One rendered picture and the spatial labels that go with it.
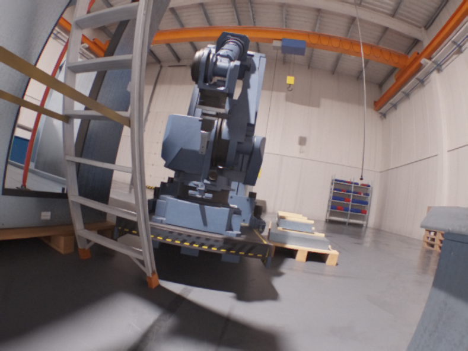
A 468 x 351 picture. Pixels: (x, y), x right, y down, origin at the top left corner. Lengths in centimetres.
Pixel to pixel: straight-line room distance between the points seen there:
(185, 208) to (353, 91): 1228
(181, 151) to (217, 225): 48
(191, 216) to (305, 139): 1025
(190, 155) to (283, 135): 1009
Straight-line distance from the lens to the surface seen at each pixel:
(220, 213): 132
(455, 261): 66
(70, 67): 120
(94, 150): 177
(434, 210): 67
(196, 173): 136
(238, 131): 127
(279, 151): 1107
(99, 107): 78
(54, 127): 569
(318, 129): 1159
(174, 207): 134
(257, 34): 933
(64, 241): 161
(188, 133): 134
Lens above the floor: 61
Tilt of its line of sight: 4 degrees up
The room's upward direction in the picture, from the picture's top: 10 degrees clockwise
